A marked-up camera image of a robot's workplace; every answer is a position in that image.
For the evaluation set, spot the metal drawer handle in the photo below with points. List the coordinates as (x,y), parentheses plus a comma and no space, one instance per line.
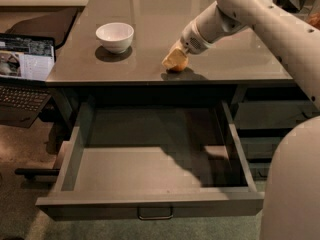
(155,213)

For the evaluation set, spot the dark drawer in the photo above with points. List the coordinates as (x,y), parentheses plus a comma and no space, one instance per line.
(259,170)
(260,147)
(273,114)

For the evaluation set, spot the dark middle right drawer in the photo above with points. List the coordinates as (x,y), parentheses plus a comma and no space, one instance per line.
(260,147)

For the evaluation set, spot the orange round fruit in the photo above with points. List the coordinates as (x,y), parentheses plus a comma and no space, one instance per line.
(177,66)

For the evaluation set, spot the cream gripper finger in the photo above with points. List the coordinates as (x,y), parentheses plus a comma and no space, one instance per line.
(176,45)
(176,55)

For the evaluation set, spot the open black laptop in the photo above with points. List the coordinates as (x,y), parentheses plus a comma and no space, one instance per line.
(25,63)

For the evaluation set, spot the dark lower right drawer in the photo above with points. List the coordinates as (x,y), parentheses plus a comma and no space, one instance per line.
(259,170)

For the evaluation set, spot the dark upper right drawer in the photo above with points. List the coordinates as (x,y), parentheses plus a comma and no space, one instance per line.
(273,114)

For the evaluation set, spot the white ceramic bowl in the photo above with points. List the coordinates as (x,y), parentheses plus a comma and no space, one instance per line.
(115,37)

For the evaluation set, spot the black chair base leg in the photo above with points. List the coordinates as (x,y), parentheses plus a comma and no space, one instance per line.
(31,172)

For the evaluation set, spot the open grey top drawer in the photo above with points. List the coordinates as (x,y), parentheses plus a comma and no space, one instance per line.
(119,159)

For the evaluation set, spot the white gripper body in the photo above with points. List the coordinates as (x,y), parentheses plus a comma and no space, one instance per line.
(192,41)

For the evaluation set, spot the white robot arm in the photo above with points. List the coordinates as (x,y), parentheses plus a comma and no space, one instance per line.
(291,205)

